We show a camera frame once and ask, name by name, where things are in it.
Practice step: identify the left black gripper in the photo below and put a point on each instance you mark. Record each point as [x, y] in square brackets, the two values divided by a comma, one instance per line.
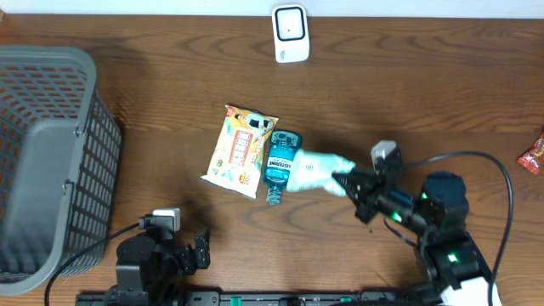
[188, 263]

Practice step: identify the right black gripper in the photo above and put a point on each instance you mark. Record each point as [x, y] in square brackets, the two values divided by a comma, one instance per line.
[371, 195]

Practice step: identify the light blue wet wipes pack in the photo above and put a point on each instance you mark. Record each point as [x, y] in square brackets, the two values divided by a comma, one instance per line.
[313, 170]

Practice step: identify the teal Listerine mouthwash bottle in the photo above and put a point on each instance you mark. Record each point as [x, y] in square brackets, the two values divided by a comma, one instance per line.
[283, 146]

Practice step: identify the yellow snack bag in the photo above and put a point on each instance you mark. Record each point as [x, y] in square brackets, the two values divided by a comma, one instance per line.
[237, 160]

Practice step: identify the red Top chocolate bar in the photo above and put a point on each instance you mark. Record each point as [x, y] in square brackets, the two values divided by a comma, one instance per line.
[532, 160]

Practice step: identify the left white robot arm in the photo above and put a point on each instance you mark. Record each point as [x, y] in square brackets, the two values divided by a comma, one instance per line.
[150, 265]

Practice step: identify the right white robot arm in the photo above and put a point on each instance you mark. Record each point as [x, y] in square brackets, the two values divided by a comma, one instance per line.
[454, 268]

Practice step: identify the white barcode scanner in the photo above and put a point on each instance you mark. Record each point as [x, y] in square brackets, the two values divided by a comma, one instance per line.
[291, 33]

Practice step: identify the grey plastic shopping basket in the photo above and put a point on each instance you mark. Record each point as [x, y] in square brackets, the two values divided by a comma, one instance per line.
[60, 152]

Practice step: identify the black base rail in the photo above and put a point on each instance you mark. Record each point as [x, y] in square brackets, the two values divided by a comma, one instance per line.
[211, 298]

